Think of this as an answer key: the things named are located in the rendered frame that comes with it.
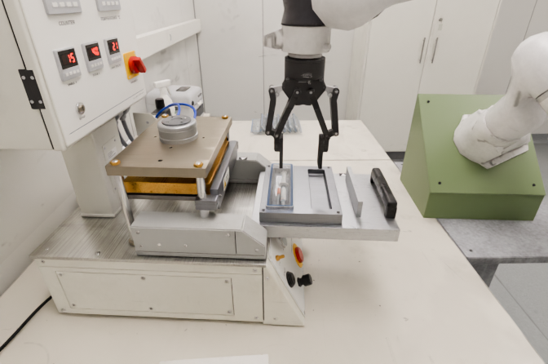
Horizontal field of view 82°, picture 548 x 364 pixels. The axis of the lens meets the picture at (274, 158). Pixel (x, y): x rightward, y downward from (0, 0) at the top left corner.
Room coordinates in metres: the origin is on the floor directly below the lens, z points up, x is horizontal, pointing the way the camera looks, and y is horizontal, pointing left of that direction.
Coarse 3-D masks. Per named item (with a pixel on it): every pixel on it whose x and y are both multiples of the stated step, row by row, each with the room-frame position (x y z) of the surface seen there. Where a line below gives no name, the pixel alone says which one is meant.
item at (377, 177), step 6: (378, 168) 0.67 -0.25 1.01; (372, 174) 0.66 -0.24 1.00; (378, 174) 0.64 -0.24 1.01; (372, 180) 0.66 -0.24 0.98; (378, 180) 0.61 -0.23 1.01; (384, 180) 0.61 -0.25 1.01; (378, 186) 0.60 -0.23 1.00; (384, 186) 0.59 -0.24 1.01; (378, 192) 0.60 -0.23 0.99; (384, 192) 0.56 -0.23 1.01; (390, 192) 0.56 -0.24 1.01; (384, 198) 0.55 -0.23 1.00; (390, 198) 0.54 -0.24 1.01; (384, 204) 0.55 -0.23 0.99; (390, 204) 0.53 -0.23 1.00; (396, 204) 0.53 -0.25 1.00; (390, 210) 0.53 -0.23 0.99; (396, 210) 0.52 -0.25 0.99; (390, 216) 0.52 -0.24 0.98
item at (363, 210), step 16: (336, 176) 0.70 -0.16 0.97; (352, 176) 0.63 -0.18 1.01; (368, 176) 0.70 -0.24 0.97; (256, 192) 0.62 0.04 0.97; (352, 192) 0.58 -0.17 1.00; (368, 192) 0.62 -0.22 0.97; (256, 208) 0.56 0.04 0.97; (352, 208) 0.56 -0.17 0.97; (368, 208) 0.56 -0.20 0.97; (384, 208) 0.56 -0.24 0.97; (272, 224) 0.51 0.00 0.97; (288, 224) 0.51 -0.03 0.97; (304, 224) 0.51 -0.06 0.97; (320, 224) 0.51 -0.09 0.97; (336, 224) 0.51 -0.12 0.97; (352, 224) 0.51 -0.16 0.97; (368, 224) 0.51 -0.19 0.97; (384, 224) 0.51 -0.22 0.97; (368, 240) 0.49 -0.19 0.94; (384, 240) 0.49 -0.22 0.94
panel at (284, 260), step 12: (288, 240) 0.61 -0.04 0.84; (300, 240) 0.69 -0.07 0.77; (276, 252) 0.51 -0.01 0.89; (288, 252) 0.56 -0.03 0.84; (276, 264) 0.48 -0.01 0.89; (288, 264) 0.53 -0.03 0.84; (300, 264) 0.59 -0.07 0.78; (300, 276) 0.55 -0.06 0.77; (288, 288) 0.46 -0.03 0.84; (300, 288) 0.52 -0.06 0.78; (300, 300) 0.48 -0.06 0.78
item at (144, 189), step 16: (224, 144) 0.70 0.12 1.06; (128, 176) 0.54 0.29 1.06; (144, 176) 0.54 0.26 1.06; (208, 176) 0.54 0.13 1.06; (128, 192) 0.52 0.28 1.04; (144, 192) 0.52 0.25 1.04; (160, 192) 0.52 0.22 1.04; (176, 192) 0.52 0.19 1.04; (192, 192) 0.52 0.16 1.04; (208, 192) 0.52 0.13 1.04
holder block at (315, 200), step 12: (300, 168) 0.69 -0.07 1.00; (312, 168) 0.69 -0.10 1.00; (324, 168) 0.69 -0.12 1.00; (264, 180) 0.63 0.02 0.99; (300, 180) 0.63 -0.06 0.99; (312, 180) 0.66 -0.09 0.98; (324, 180) 0.66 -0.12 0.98; (264, 192) 0.59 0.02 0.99; (300, 192) 0.59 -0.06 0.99; (312, 192) 0.61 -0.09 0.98; (324, 192) 0.61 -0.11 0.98; (336, 192) 0.59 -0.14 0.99; (264, 204) 0.54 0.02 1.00; (300, 204) 0.54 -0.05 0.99; (312, 204) 0.56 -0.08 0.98; (324, 204) 0.56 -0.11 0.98; (336, 204) 0.54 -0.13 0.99; (264, 216) 0.51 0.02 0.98; (276, 216) 0.51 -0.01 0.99; (288, 216) 0.51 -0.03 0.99; (300, 216) 0.51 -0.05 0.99; (312, 216) 0.51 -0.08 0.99; (324, 216) 0.51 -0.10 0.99; (336, 216) 0.51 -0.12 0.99
